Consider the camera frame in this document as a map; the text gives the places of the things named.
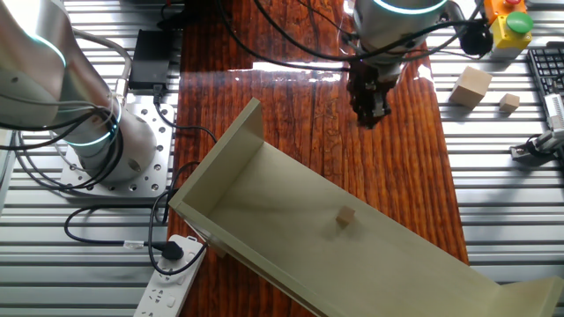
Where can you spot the beige open tray box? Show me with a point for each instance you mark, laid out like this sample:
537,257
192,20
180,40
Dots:
286,229

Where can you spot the gray aluminium profile bar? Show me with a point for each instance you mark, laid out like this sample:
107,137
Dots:
5,171

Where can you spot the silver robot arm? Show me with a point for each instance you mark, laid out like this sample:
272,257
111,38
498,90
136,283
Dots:
35,66

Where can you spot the black power plug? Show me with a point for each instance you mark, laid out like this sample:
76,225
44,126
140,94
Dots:
172,251

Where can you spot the yellow box green button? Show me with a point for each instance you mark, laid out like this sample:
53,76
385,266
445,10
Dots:
511,37

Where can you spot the black keyboard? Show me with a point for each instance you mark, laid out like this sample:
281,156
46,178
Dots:
546,66

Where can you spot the black power adapter box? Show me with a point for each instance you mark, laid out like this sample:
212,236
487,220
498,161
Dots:
150,61

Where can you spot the orange box red button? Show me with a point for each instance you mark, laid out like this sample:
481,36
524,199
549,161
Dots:
502,9

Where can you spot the white ribbed device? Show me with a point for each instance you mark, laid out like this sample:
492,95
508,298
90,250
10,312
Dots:
556,110

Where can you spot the small wooden cube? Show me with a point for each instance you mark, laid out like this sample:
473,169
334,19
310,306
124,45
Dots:
346,216
509,102

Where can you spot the white power strip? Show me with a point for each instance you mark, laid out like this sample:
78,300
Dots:
163,295

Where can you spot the wood grain table mat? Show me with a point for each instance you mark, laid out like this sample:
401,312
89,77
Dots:
308,114

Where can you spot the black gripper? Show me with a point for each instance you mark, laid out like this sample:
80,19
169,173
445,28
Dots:
365,81

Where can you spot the large wooden cube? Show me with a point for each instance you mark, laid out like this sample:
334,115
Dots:
470,86

